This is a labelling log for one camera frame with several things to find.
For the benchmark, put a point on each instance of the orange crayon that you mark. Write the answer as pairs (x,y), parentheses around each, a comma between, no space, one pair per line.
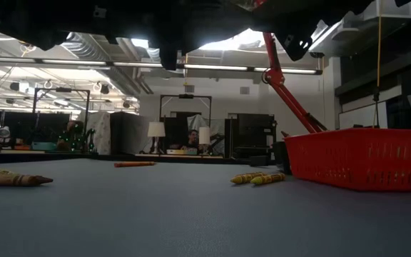
(13,180)
(134,164)

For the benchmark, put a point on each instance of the long ceiling light strip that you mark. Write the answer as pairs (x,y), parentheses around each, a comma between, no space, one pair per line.
(73,62)

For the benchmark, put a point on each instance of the white table lamp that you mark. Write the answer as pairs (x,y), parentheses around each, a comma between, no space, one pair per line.
(156,129)
(205,135)

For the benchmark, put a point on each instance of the person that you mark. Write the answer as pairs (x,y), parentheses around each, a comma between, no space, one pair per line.
(193,137)

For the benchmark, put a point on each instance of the black cabinet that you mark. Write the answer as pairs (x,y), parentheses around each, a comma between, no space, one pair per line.
(252,135)
(128,132)

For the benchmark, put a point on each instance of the white cloth cover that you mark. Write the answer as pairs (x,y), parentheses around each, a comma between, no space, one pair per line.
(102,132)

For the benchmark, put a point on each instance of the red desk lamp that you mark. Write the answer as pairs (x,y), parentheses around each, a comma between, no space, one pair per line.
(275,76)

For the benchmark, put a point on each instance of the background robot rig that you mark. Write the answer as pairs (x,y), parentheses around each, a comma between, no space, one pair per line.
(75,137)

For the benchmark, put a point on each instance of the black mesh basket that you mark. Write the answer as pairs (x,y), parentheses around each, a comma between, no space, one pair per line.
(281,157)

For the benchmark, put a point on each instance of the teal box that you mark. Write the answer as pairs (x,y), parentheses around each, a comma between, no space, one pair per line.
(44,146)

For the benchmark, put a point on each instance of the whiteboard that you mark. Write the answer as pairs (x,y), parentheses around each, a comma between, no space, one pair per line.
(359,118)

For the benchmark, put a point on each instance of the red mesh basket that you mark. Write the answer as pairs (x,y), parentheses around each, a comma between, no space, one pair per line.
(362,160)

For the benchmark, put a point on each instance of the black background rig frame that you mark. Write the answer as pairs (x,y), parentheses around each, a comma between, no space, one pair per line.
(186,96)
(63,89)

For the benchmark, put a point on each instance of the silver ventilation duct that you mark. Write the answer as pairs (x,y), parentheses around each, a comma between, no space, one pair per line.
(84,48)

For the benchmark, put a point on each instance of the black aluminium table frame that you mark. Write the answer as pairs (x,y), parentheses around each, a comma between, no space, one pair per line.
(13,157)

